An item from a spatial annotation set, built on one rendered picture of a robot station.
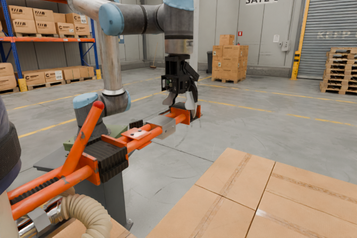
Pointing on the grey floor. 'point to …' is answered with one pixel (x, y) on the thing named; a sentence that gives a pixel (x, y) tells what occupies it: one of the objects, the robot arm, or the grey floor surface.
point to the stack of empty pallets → (346, 67)
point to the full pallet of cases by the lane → (229, 60)
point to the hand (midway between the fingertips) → (182, 112)
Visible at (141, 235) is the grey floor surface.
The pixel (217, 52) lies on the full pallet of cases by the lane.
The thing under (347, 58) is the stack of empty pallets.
